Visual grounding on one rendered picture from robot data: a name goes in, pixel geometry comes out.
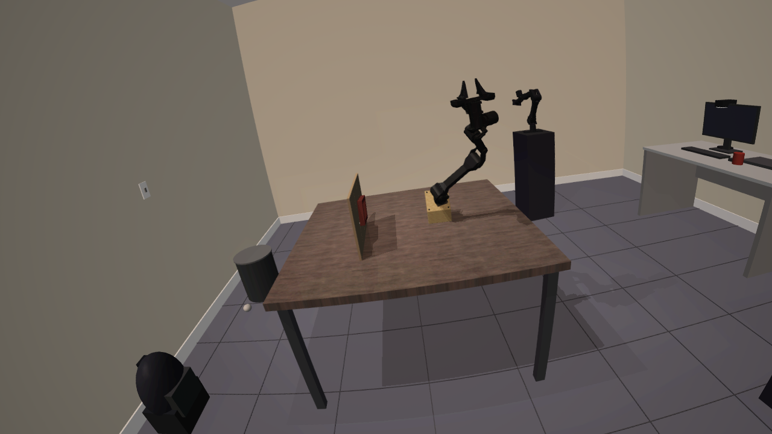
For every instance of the dark red picture frame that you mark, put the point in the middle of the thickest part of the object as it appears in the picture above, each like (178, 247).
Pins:
(362, 210)

